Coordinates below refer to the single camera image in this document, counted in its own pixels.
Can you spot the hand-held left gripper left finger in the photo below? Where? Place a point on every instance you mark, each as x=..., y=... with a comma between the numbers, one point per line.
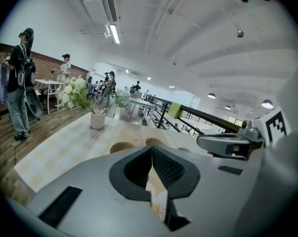
x=94, y=181

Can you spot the black backpack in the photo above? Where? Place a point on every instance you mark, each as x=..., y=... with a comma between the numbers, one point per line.
x=26, y=70

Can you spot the fluorescent tube light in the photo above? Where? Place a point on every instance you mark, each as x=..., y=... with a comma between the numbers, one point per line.
x=114, y=33

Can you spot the black stair railing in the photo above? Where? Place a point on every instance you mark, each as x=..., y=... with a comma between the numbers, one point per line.
x=213, y=120

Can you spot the white laptop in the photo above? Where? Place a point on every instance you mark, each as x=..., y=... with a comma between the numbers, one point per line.
x=138, y=93

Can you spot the purple garment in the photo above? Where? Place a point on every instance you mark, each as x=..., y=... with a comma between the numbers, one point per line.
x=2, y=88

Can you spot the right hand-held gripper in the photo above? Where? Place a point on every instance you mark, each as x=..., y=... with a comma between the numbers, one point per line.
x=274, y=127

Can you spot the white flower bunch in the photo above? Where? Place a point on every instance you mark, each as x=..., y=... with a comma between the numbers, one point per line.
x=73, y=90

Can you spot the pale blue flower bunch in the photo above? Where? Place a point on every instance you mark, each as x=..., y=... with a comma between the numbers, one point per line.
x=122, y=99

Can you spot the small white desk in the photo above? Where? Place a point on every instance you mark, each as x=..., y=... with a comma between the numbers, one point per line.
x=48, y=81

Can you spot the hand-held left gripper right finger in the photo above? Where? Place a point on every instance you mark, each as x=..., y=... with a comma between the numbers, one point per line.
x=213, y=181

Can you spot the black dome pendant lamp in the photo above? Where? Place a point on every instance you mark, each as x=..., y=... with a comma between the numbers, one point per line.
x=227, y=107
x=267, y=104
x=211, y=95

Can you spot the olive brown bowl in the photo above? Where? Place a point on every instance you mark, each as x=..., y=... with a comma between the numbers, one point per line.
x=121, y=147
x=153, y=141
x=183, y=149

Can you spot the beige checked tablecloth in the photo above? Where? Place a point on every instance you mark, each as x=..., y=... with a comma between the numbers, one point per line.
x=64, y=144

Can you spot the grey ceiling sensor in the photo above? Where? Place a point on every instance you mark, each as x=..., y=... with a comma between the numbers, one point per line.
x=240, y=34

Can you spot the long white table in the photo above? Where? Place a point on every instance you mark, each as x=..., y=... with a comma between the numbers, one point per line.
x=141, y=102

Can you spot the white ceiling air conditioner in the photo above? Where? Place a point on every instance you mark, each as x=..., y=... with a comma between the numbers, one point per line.
x=97, y=9

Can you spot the dark grey shell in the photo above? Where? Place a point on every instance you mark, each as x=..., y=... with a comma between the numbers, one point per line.
x=35, y=105

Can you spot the white flower vase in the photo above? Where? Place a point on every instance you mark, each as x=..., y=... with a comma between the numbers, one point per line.
x=97, y=120

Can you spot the dark blue chair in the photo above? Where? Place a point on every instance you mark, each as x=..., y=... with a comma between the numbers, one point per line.
x=92, y=90

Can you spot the green cloth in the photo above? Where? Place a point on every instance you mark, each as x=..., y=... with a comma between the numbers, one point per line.
x=174, y=110

